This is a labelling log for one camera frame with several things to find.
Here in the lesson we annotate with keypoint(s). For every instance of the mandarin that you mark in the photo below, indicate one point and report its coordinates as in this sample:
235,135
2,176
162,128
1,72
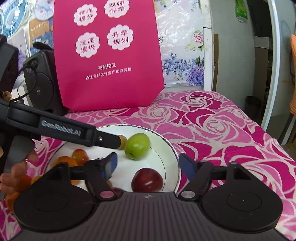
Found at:
10,200

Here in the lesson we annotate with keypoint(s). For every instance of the black trash bin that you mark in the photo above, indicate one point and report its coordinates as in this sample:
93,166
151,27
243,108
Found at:
252,106

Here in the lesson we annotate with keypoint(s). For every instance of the orange chair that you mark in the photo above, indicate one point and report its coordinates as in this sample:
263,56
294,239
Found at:
289,126

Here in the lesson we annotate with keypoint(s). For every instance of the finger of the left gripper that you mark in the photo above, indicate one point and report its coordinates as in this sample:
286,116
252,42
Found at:
106,140

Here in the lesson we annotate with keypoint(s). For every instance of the white ceramic plate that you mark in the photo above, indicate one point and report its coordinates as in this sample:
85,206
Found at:
161,157

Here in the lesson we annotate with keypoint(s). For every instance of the large orange front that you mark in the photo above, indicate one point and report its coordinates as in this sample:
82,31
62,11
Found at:
24,183

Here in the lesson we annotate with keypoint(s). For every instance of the dark red plum front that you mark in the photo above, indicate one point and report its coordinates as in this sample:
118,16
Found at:
147,180

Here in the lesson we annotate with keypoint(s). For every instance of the red yellow apple front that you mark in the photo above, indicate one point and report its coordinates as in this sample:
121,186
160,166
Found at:
80,156

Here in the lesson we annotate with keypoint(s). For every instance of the bedding poster blue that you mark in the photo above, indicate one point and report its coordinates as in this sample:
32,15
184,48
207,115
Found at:
40,31

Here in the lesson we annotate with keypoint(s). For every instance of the green apple front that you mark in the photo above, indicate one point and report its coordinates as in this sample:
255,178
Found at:
137,146

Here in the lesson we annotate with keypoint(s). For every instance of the yellow orange small fruit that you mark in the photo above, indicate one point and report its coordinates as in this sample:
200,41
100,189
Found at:
34,179

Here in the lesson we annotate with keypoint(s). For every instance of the dark red plum back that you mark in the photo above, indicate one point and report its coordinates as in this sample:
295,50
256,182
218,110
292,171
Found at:
118,191

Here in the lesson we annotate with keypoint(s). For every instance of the dark red plum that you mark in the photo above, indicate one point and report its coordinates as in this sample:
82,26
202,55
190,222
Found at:
147,180
118,191

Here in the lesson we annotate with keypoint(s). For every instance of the blue paper fan left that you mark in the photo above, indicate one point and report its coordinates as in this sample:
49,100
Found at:
12,15

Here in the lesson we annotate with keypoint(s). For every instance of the white painted paper fan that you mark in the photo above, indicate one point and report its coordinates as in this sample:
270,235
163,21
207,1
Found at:
44,7

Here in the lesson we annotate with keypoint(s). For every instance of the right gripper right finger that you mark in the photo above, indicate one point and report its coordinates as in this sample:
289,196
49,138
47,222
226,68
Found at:
198,175

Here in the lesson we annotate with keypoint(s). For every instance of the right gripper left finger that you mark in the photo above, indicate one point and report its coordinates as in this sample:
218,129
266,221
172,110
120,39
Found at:
97,173

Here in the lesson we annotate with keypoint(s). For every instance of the black speaker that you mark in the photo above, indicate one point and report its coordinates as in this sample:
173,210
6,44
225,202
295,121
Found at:
43,80

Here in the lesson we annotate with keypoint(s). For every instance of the pink rose tablecloth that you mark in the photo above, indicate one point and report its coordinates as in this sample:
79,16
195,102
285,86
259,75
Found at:
209,127

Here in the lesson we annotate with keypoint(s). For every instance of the pink tote bag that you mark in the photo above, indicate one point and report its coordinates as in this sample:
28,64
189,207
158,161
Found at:
107,54

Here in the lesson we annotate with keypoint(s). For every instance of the black microphone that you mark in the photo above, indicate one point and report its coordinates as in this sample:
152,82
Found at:
42,46

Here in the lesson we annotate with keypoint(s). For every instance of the person's left hand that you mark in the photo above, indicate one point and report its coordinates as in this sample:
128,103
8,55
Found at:
9,181

